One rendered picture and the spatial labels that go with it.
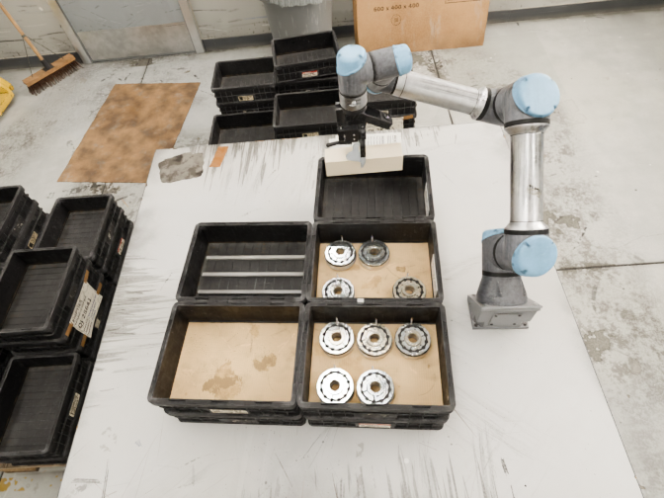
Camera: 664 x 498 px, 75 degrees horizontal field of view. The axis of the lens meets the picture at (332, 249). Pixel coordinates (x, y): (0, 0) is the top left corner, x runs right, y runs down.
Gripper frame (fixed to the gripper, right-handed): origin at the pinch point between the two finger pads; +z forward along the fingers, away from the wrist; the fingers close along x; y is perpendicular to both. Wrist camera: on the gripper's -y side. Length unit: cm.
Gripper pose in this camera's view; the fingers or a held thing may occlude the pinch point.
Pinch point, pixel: (363, 156)
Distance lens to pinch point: 139.9
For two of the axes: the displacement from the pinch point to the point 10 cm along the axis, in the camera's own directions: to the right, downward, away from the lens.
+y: -10.0, 0.8, 0.5
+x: 0.3, 8.2, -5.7
